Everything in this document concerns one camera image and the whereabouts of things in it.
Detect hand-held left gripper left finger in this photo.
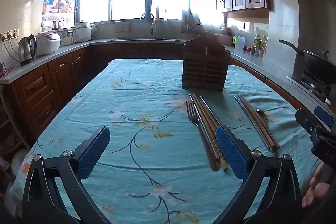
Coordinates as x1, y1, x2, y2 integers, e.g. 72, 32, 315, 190
21, 125, 112, 224

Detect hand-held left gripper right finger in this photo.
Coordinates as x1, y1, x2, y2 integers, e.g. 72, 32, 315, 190
212, 124, 302, 224

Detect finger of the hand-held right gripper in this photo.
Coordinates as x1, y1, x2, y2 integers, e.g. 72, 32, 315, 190
314, 106, 336, 134
295, 108, 319, 135

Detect metal chopstick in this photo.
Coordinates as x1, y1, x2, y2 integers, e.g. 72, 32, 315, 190
234, 96, 271, 149
200, 96, 221, 127
236, 96, 274, 149
189, 94, 218, 161

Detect metal fork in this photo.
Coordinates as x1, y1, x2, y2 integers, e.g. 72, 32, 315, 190
186, 101, 220, 171

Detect wooden utensil holder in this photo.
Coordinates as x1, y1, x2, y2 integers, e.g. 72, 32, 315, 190
182, 32, 231, 93

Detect person's right hand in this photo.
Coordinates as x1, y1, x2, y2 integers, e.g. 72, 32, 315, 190
302, 162, 332, 208

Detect gas stove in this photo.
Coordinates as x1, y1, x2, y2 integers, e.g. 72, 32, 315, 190
299, 70, 334, 106

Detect black wok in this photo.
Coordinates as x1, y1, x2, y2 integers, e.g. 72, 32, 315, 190
279, 39, 336, 84

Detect blue floral tablecloth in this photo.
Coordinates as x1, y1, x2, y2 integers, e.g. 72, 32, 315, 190
10, 58, 326, 224

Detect pale round plate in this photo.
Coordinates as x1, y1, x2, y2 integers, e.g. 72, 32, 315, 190
11, 148, 30, 174

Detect grey kitchen countertop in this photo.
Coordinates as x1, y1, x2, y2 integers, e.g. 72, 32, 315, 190
0, 36, 336, 119

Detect row of spice jars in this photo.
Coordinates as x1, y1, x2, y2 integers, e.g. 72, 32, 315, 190
249, 46, 264, 58

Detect wooden base cabinets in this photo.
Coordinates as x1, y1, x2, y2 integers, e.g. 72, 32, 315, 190
10, 42, 323, 135

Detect white plastic cup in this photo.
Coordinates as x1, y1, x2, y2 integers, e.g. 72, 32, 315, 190
234, 36, 246, 52

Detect red bowl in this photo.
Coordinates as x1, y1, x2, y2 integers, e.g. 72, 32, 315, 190
220, 25, 233, 37

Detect small white kitchen appliance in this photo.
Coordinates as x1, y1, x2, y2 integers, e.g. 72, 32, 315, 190
62, 29, 75, 46

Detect white pink rice cooker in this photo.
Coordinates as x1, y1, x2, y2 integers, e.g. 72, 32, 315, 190
35, 32, 61, 57

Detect white electric cooking pot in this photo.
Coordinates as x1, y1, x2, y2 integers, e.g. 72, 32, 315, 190
74, 21, 92, 43

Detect stainless steel electric kettle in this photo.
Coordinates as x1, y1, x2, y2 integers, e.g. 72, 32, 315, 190
18, 34, 37, 67

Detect hanging dish cloth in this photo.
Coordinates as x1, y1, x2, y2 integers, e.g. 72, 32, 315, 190
115, 21, 131, 33

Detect metal dish rack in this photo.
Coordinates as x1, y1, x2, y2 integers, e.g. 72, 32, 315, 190
181, 10, 202, 33

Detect curved metal faucet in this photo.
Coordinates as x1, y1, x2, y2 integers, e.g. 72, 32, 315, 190
140, 12, 156, 38

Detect wall power socket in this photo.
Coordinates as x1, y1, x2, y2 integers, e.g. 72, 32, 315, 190
0, 28, 20, 42

